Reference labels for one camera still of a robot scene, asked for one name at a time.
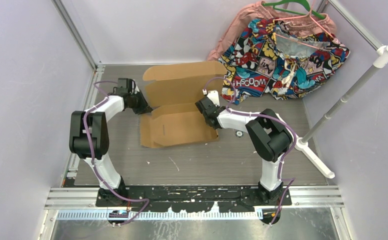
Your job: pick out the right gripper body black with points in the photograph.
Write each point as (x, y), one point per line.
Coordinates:
(207, 117)

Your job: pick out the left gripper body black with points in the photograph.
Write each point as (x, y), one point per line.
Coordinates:
(139, 104)

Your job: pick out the brown cardboard box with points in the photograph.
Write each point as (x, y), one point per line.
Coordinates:
(172, 91)

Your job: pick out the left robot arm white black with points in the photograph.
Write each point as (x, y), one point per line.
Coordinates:
(89, 135)

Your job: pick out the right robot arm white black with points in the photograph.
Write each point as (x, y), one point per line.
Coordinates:
(270, 137)

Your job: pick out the small round floor fitting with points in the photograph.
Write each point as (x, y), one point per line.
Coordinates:
(239, 133)

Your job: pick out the colourful comic print shorts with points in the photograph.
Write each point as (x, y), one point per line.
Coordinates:
(266, 58)

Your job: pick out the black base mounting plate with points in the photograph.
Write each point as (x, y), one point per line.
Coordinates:
(190, 198)

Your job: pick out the pink garment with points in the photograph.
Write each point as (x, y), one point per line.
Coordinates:
(239, 23)

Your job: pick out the white grey clothes rack stand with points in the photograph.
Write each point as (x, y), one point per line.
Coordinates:
(342, 128)

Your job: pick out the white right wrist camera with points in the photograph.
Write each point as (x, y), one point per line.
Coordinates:
(212, 95)

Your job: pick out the aluminium corner post left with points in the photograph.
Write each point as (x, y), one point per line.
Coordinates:
(71, 19)

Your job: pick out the aluminium corner post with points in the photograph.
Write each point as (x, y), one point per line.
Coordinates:
(71, 19)
(366, 34)

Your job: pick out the pink wire hanger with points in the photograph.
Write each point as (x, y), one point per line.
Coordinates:
(300, 31)

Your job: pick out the aluminium corner post right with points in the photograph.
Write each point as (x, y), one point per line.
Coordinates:
(366, 34)

